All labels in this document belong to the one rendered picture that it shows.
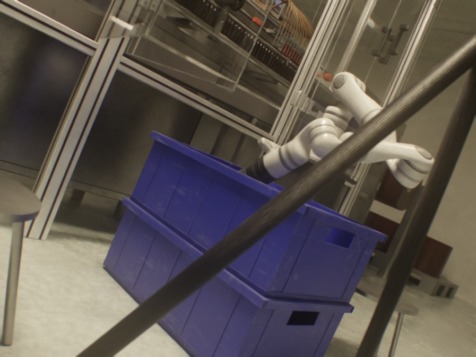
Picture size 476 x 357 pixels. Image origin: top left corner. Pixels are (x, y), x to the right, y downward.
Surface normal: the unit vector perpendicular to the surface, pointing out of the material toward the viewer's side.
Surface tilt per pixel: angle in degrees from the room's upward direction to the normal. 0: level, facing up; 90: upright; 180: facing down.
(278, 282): 90
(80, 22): 90
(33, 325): 0
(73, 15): 90
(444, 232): 90
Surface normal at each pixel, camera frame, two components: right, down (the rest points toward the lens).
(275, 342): 0.66, 0.33
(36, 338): 0.40, -0.91
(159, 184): -0.63, -0.24
